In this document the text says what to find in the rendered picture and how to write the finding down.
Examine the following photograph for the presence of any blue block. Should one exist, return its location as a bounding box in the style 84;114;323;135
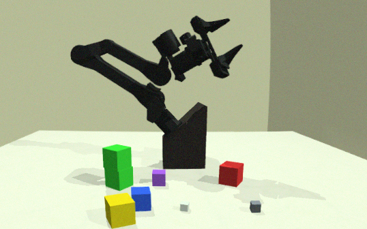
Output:
131;187;151;212

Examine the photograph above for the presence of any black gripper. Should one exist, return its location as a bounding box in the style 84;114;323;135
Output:
183;16;243;79

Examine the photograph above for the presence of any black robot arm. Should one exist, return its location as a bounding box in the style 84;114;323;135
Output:
70;29;208;137

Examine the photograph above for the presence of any red block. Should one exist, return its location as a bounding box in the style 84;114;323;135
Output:
219;161;244;187

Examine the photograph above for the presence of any yellow block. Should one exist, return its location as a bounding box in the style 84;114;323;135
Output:
104;193;136;229

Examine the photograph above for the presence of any green block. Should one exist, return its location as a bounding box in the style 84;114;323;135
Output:
104;166;133;191
102;144;132;172

